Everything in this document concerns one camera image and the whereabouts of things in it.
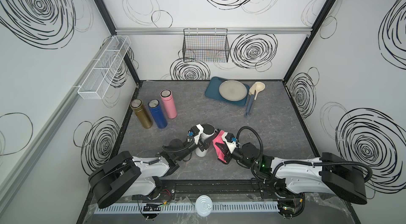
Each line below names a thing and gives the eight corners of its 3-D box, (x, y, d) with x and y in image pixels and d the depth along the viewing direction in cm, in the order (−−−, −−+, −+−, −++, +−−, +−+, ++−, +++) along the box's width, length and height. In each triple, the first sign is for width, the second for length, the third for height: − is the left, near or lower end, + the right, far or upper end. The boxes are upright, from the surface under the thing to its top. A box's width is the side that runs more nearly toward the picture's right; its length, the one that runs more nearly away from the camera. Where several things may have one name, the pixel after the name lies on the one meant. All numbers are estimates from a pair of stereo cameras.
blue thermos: (156, 128, 97) (146, 108, 80) (158, 120, 101) (149, 99, 84) (166, 128, 97) (158, 108, 80) (168, 120, 101) (160, 99, 84)
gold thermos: (141, 124, 98) (128, 103, 82) (147, 118, 101) (136, 97, 85) (148, 130, 96) (136, 109, 79) (155, 123, 99) (144, 102, 82)
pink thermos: (166, 118, 102) (159, 97, 85) (168, 110, 106) (161, 89, 89) (176, 118, 102) (171, 97, 85) (177, 110, 106) (172, 89, 89)
